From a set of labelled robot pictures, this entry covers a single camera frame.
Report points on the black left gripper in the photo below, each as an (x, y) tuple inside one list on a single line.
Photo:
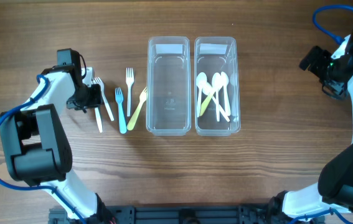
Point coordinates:
[(94, 96)]

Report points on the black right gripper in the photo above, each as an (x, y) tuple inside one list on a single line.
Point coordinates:
[(316, 62)]

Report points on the white plastic fork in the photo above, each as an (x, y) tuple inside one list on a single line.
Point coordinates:
[(98, 119), (129, 82), (99, 81)]

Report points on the light blue plastic fork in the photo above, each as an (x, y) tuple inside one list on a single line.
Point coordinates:
[(121, 116)]

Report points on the white plastic spoon wide handle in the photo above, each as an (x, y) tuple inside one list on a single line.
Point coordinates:
[(225, 79)]

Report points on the white plastic spoon slanted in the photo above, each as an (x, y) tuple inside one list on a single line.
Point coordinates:
[(201, 81)]

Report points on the yellow plastic spoon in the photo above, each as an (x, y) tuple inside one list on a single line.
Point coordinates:
[(206, 102)]

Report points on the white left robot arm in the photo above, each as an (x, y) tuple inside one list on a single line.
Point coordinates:
[(37, 150)]

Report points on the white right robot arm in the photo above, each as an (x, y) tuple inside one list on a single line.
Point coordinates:
[(333, 192)]

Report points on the left clear plastic container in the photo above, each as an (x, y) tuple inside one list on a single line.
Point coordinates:
[(168, 106)]

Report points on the clear plastic container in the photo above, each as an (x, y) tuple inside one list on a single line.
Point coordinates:
[(212, 55), (168, 106)]

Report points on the white plastic spoon in container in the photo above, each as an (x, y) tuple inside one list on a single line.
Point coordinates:
[(207, 90)]

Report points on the right clear plastic container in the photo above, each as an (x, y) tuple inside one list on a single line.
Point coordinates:
[(212, 55)]

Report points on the yellow plastic fork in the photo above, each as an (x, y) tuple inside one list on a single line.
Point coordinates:
[(134, 118)]

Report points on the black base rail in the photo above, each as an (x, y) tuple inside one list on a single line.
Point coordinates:
[(240, 214)]

